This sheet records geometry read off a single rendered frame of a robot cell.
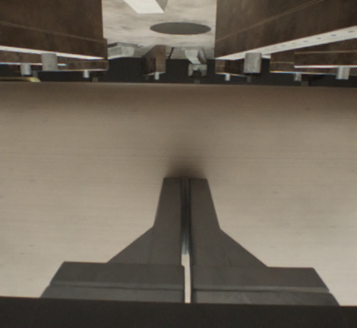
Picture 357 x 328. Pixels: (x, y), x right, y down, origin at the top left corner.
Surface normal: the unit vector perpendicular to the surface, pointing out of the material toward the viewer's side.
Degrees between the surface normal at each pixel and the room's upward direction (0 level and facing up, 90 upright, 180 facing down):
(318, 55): 90
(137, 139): 90
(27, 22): 90
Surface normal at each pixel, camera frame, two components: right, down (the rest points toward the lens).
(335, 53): -0.51, 0.21
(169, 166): -0.01, 0.25
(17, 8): 0.86, 0.15
